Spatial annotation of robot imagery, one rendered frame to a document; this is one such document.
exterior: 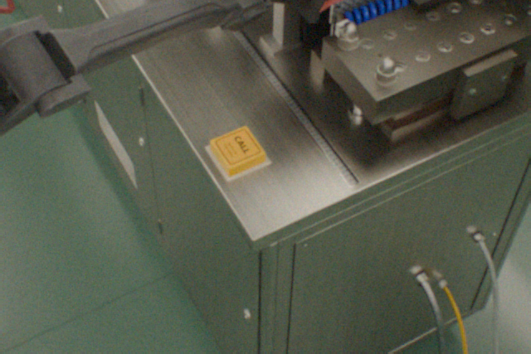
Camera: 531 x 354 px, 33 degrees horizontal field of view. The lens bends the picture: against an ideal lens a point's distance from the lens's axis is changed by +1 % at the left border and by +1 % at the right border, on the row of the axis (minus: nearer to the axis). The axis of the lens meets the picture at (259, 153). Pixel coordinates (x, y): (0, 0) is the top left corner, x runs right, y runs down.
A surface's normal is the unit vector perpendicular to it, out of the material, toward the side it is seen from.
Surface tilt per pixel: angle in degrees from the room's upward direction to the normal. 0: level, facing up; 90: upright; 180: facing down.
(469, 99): 90
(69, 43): 35
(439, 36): 0
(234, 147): 0
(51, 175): 0
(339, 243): 90
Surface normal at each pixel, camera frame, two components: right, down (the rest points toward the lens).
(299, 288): 0.49, 0.69
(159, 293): 0.00, -0.62
